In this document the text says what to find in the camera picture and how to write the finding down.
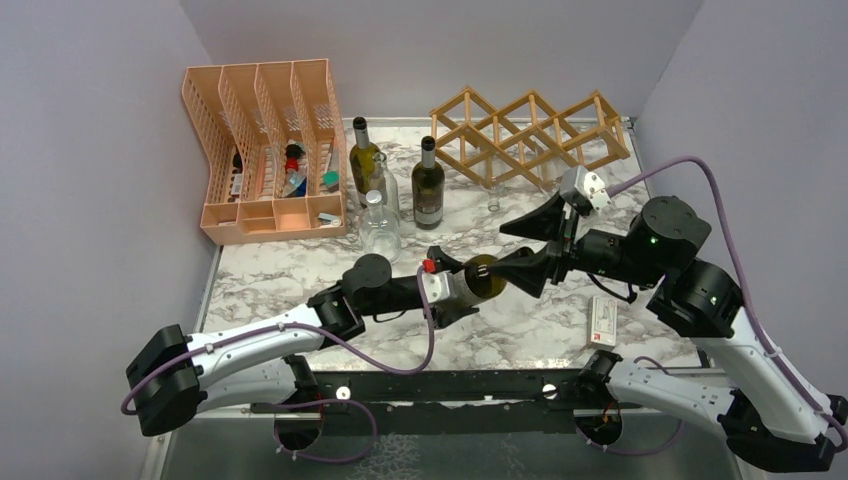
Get wooden lattice wine rack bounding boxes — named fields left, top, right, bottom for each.
left=430, top=86, right=631, bottom=186

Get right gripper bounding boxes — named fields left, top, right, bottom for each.
left=487, top=184, right=665, bottom=297

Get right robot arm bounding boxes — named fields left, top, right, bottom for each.
left=489, top=196, right=847, bottom=473

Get small white red box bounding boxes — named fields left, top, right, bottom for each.
left=587, top=296, right=618, bottom=351

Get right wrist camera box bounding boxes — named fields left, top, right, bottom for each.
left=558, top=165, right=612, bottom=217

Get green bottle silver cap front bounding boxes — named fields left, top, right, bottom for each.
left=411, top=136, right=445, bottom=230

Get green bottle silver cap rear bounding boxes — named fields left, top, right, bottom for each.
left=349, top=116, right=379, bottom=206

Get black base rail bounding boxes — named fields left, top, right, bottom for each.
left=249, top=369, right=612, bottom=436

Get slim clear glass bottle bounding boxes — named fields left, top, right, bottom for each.
left=369, top=151, right=400, bottom=217

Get green bottle black cap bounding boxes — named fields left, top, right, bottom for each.
left=460, top=254, right=511, bottom=307

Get squat clear glass bottle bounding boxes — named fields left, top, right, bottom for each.
left=359, top=190, right=401, bottom=262

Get green bottle silver cap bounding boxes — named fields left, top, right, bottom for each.
left=411, top=136, right=445, bottom=230
left=349, top=116, right=379, bottom=206

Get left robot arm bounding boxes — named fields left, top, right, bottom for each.
left=120, top=247, right=494, bottom=437

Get peach plastic file organizer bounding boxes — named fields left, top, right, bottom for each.
left=182, top=59, right=349, bottom=246

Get small items in organizer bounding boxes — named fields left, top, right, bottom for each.
left=202, top=141, right=345, bottom=236

